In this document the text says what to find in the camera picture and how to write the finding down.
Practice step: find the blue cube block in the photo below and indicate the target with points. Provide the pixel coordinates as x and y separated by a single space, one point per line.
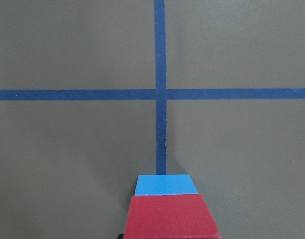
159 185

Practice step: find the red cube block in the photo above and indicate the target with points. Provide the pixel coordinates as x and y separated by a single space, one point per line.
170 217

